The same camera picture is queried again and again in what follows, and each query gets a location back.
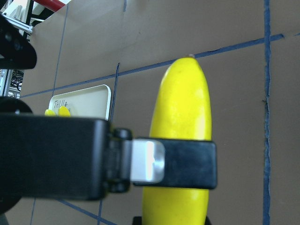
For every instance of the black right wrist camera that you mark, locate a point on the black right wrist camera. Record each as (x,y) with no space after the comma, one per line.
(15,51)

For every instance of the yellow banana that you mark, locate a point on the yellow banana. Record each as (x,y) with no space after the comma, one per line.
(182,111)
(49,112)
(63,112)

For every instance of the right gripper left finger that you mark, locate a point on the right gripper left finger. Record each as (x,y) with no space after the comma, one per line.
(80,158)

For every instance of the white bear tray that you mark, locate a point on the white bear tray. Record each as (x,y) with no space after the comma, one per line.
(91,102)

